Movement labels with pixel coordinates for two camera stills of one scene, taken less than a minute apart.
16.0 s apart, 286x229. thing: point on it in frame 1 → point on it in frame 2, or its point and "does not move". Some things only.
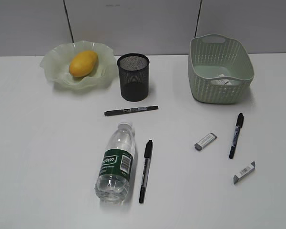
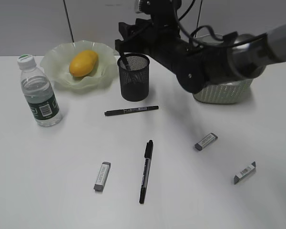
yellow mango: [83, 63] does not move
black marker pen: [113, 112] does not move
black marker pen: [148, 156] does not move
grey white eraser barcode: [241, 174] does not move
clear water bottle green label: [112, 184] → [39, 92]
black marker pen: [238, 130] → [123, 59]
